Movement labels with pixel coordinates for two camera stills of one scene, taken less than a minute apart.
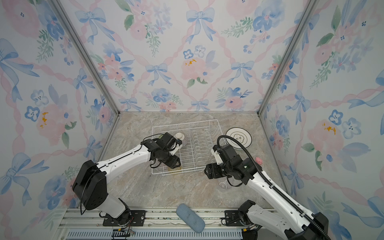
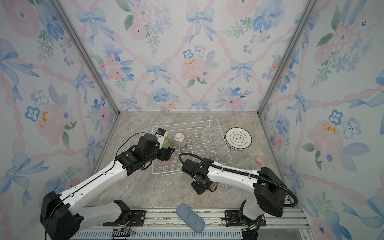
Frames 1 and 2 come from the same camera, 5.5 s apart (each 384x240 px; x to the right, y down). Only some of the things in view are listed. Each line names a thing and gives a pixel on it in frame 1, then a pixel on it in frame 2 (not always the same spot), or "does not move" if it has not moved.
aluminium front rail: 162,224 does not move
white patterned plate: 240,134 does not move
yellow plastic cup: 176,168 -> 213,186
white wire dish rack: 196,154 does not move
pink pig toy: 258,161 does not move
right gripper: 210,167 -> 197,190
